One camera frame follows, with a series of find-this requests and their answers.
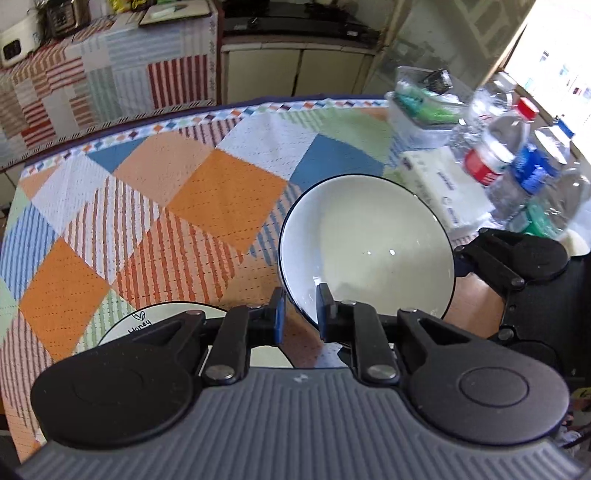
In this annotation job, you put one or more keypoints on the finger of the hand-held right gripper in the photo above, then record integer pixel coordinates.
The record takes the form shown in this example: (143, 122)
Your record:
(506, 333)
(478, 258)

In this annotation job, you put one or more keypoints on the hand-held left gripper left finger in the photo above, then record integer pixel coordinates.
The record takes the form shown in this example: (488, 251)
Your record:
(278, 318)

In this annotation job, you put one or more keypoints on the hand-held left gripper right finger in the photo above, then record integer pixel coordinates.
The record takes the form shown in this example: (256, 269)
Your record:
(324, 314)

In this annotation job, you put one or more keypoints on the large white bowl dark rim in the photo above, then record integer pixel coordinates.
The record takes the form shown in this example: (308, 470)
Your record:
(369, 230)

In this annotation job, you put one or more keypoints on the white plate black rim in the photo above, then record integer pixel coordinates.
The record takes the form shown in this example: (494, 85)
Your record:
(116, 328)

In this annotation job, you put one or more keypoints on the white rice bag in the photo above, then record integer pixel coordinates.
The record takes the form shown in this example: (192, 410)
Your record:
(578, 242)

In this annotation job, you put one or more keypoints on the white tissue pack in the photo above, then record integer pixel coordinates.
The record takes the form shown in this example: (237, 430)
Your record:
(443, 184)

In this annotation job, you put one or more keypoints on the water bottle red label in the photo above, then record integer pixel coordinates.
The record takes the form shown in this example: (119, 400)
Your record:
(482, 165)

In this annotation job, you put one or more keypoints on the water bottle green label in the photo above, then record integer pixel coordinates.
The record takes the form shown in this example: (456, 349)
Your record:
(556, 203)

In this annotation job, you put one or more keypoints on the water bottle blue label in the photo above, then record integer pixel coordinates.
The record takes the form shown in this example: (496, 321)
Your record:
(531, 170)

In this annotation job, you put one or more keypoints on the green plastic basket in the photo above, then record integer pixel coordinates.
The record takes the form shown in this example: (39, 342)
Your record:
(415, 124)

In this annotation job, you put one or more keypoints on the clear water bottle white cap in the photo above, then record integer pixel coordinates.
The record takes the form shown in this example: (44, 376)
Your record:
(480, 110)

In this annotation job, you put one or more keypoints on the patchwork table cloth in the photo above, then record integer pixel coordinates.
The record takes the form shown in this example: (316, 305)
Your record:
(138, 207)

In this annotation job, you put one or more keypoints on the black item in basket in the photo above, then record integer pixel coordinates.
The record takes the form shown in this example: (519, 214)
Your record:
(437, 81)

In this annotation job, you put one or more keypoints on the cream counter cabinet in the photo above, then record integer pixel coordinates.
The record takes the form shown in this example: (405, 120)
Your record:
(277, 69)

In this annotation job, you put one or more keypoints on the black gas stove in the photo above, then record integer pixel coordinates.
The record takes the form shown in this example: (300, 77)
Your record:
(300, 23)

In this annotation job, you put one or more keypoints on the striped patchwork counter cloth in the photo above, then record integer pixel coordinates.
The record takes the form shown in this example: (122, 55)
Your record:
(115, 69)

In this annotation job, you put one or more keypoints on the black kitchen appliance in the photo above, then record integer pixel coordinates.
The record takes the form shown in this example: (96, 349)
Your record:
(64, 16)

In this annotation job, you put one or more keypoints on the white rice cooker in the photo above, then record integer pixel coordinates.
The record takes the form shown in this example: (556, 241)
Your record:
(16, 46)

